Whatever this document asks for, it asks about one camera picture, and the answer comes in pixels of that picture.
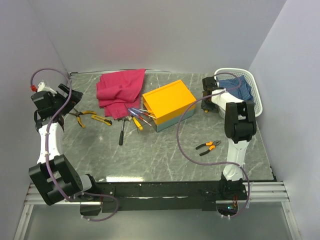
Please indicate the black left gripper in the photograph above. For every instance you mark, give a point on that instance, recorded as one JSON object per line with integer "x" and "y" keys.
{"x": 76, "y": 97}

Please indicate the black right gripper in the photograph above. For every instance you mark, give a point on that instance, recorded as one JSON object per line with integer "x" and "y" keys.
{"x": 210, "y": 107}

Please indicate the yellow long nose pliers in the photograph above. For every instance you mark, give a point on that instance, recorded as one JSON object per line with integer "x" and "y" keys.
{"x": 78, "y": 115}

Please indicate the orange drawer toolbox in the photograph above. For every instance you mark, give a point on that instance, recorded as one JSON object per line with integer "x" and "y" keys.
{"x": 168, "y": 104}

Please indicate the blue screwdriver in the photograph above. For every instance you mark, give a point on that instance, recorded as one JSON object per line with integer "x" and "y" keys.
{"x": 138, "y": 116}
{"x": 137, "y": 110}

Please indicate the clear toolbox drawer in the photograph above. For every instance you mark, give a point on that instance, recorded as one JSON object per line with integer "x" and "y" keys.
{"x": 148, "y": 119}

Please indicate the yellow utility knife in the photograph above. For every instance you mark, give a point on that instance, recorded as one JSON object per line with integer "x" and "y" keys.
{"x": 102, "y": 119}

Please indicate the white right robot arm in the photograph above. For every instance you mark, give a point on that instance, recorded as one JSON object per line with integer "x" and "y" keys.
{"x": 239, "y": 127}

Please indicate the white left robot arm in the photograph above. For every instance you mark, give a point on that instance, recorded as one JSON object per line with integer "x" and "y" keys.
{"x": 53, "y": 175}

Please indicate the white plastic basket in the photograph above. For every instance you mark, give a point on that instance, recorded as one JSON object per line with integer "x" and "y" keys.
{"x": 258, "y": 107}

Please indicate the blue checkered cloth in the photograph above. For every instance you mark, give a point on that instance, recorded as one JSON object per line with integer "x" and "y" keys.
{"x": 238, "y": 88}

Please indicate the magenta cloth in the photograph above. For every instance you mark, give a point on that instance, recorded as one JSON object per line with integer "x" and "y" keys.
{"x": 118, "y": 91}

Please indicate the orange black pliers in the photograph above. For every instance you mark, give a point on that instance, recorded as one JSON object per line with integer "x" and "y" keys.
{"x": 211, "y": 145}

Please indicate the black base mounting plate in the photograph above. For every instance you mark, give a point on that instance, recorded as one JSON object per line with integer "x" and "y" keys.
{"x": 174, "y": 195}

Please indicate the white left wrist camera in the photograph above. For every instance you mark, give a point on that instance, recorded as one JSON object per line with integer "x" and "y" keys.
{"x": 42, "y": 86}

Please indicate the black handled hammer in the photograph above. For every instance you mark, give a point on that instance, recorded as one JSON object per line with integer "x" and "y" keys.
{"x": 123, "y": 120}

